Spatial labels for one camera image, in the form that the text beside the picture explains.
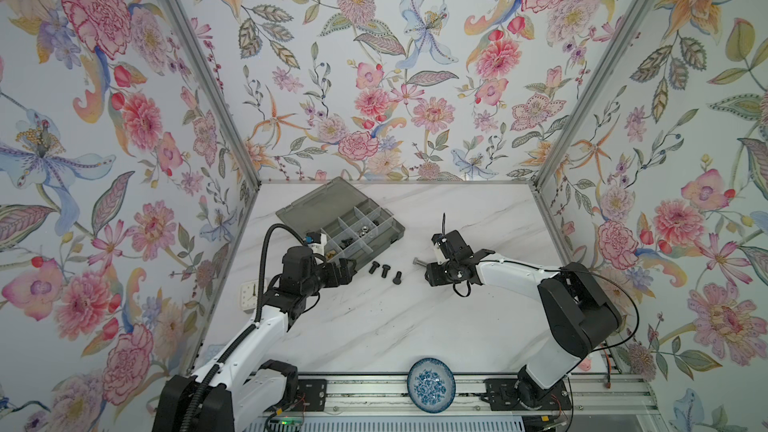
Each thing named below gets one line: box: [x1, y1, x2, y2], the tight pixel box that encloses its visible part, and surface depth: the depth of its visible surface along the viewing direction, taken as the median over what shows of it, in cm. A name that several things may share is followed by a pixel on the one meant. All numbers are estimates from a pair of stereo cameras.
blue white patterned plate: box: [407, 358, 457, 414], surface depth 76 cm
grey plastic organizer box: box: [275, 176, 406, 261], surface depth 109 cm
